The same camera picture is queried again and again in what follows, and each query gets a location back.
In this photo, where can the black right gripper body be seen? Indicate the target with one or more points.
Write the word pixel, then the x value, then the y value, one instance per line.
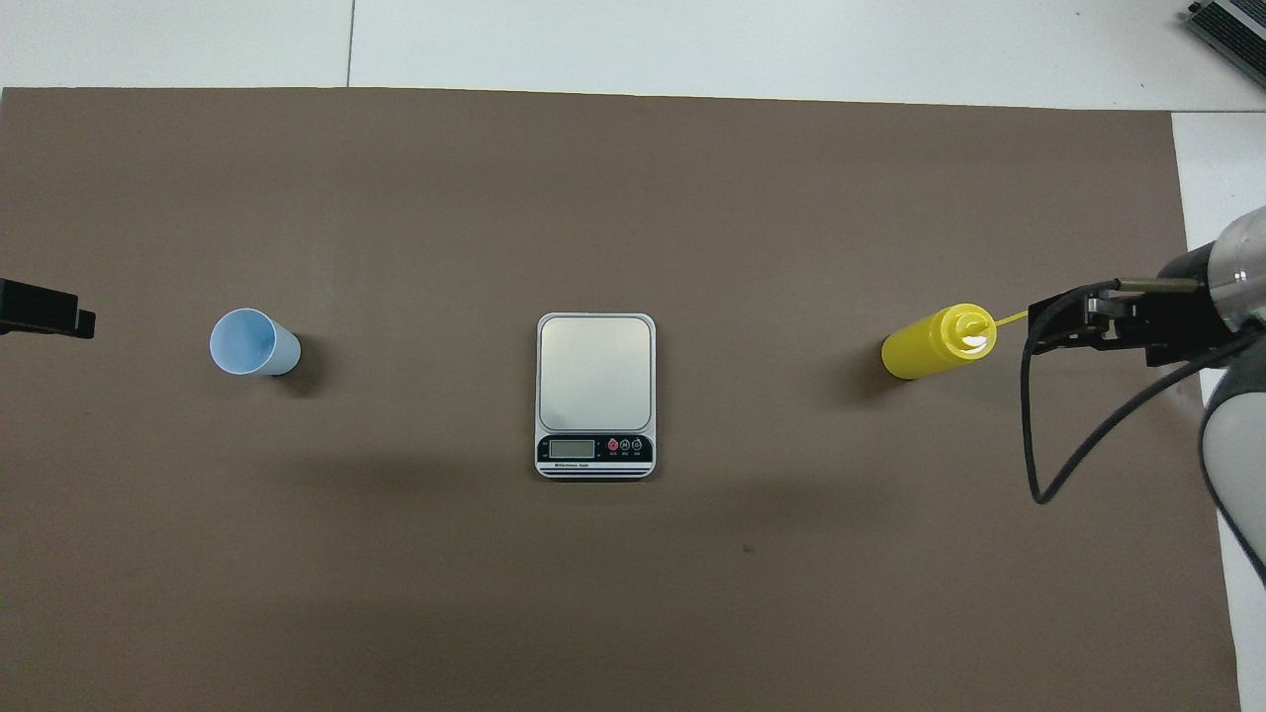
pixel 1182 326

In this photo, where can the yellow squeeze bottle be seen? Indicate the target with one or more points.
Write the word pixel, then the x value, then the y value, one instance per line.
pixel 925 346

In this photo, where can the light blue plastic cup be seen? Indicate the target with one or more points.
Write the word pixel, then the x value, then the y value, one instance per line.
pixel 242 341

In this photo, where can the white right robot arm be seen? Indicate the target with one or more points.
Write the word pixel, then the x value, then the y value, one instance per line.
pixel 1241 257

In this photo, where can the silver digital kitchen scale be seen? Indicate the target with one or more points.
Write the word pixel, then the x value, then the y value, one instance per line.
pixel 595 371

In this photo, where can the grey ribbed metal device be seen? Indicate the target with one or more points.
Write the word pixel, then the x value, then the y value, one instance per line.
pixel 1236 25

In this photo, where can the brown table mat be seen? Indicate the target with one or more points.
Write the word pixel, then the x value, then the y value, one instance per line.
pixel 593 198

